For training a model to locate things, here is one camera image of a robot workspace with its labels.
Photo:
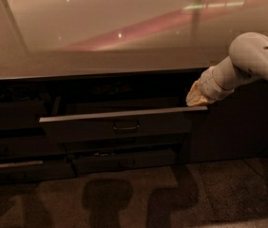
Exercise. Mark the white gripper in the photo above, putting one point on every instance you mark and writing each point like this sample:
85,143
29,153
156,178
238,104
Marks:
205,84

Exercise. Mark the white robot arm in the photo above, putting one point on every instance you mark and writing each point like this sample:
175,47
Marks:
246,62

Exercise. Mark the dark grey cabinet door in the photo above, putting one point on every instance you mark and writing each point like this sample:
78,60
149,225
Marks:
234,128

